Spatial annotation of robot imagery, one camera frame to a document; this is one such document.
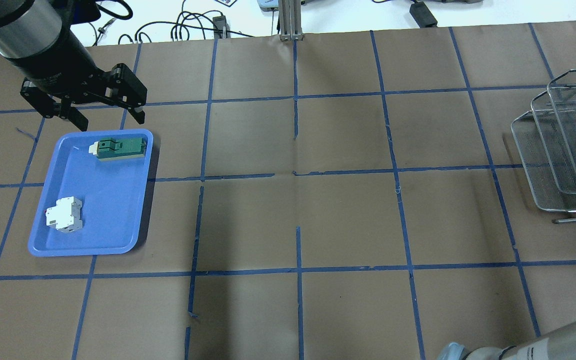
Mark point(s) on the aluminium frame post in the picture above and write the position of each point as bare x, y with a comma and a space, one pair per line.
290, 22

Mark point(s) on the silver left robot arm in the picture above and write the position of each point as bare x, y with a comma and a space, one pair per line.
28, 26

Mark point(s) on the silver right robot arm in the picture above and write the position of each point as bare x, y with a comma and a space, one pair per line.
558, 344

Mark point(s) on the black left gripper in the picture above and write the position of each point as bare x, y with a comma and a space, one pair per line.
54, 66

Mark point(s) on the blue plastic tray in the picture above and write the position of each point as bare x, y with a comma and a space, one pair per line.
112, 195

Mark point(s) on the silver wire mesh shelf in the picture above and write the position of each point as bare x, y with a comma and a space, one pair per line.
546, 140

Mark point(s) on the black power adapter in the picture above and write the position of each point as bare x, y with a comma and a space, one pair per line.
422, 15

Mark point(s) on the green terminal block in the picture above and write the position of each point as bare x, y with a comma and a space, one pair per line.
112, 148

